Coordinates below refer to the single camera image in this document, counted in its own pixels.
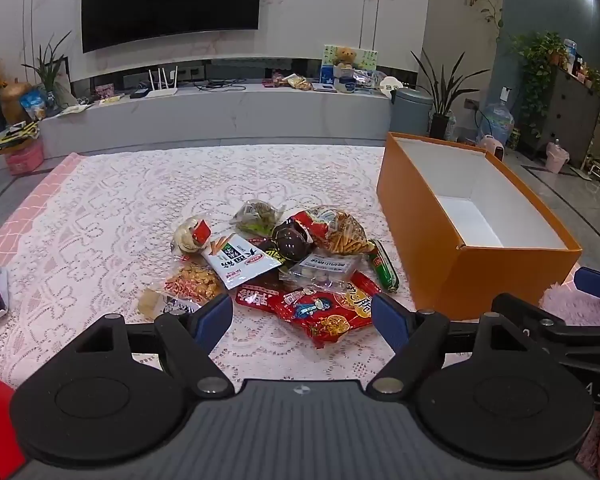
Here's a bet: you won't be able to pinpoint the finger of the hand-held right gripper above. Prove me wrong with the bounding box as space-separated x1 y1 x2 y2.
574 266 600 307
491 293 561 333

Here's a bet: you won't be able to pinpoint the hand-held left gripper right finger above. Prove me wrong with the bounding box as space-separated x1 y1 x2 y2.
366 293 531 396

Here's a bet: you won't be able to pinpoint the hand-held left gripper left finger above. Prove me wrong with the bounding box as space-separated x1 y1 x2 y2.
70 293 235 399

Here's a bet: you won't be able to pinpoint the red packet with yellow print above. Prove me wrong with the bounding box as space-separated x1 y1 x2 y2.
342 271 383 318

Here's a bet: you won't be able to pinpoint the orange peanut snack packet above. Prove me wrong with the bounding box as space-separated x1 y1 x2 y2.
164 262 225 303

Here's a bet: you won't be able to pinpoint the red braised meat packet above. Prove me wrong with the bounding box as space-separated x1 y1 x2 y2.
235 284 282 312

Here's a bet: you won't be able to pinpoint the green sausage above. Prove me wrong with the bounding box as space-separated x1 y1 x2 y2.
369 239 400 293

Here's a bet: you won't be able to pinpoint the small pale packet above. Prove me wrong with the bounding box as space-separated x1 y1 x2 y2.
138 287 201 321

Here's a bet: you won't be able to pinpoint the white biscuit stick packet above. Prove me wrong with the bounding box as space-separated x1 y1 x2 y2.
200 235 283 291

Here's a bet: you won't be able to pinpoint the orange cardboard box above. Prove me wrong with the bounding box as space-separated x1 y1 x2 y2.
376 131 582 321

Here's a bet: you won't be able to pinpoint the large red snack packet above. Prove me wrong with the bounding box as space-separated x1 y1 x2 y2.
267 287 376 351

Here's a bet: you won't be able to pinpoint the clear tray snack packet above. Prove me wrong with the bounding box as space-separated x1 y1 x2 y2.
279 252 358 283

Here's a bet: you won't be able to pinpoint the clear packet with red label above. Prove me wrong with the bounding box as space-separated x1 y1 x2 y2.
172 216 213 256

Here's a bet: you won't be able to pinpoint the clear bag of fried sticks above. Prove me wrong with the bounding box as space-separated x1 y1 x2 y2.
292 206 376 256

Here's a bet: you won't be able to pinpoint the dark brown round packet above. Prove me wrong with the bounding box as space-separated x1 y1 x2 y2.
271 222 313 262

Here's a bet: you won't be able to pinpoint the clear green vegetable packet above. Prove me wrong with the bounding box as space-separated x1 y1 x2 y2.
230 200 286 236

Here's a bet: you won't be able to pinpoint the pile of snacks on console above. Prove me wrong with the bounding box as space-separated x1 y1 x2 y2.
271 72 314 92

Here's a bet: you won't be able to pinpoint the purple fluffy cloth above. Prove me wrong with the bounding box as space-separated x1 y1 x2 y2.
539 282 600 327

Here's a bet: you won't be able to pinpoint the pink bucket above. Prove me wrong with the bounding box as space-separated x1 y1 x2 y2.
546 139 569 174

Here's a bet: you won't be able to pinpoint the white lace tablecloth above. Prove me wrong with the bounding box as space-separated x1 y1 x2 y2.
0 146 531 396

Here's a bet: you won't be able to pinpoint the pink heater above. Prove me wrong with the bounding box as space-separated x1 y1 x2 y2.
479 134 506 162

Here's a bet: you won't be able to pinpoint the grey drawer cabinet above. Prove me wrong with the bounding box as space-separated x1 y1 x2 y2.
542 66 600 167

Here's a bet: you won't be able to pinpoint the blue water jug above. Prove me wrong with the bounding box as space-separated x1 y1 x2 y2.
476 102 515 147

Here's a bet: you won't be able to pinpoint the grey marble television console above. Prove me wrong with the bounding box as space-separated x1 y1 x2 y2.
39 81 394 159

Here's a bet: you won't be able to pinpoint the grey trash bin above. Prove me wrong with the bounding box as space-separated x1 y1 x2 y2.
392 87 434 136

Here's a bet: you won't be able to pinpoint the pink checked table cover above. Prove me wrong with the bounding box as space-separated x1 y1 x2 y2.
0 154 83 256

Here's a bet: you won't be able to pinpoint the ivy plant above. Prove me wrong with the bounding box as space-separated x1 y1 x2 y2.
511 32 573 137

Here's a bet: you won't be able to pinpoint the long-leaf potted plant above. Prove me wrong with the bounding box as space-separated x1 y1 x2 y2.
411 50 482 142

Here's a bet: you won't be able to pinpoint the white round device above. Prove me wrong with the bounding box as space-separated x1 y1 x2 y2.
379 75 406 99

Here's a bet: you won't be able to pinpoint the white router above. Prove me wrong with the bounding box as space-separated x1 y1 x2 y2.
144 66 179 99

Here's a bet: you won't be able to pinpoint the blue box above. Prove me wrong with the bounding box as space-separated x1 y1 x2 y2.
320 66 357 94

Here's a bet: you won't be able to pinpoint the pink basket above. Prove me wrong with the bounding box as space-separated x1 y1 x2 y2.
4 139 46 176

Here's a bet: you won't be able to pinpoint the teddy bear picture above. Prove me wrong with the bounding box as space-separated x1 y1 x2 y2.
323 44 379 70

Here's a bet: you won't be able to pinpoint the blue snack bag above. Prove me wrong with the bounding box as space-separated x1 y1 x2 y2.
20 91 47 121

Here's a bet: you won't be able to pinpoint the golden vase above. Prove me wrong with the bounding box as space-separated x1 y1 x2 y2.
0 81 34 127

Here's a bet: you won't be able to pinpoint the slim-leaf potted plant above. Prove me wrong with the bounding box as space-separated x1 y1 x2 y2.
21 31 74 113

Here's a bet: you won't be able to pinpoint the black television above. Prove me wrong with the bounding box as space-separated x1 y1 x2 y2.
81 0 262 54

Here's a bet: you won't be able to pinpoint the black cables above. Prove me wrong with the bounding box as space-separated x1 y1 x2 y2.
194 78 247 93

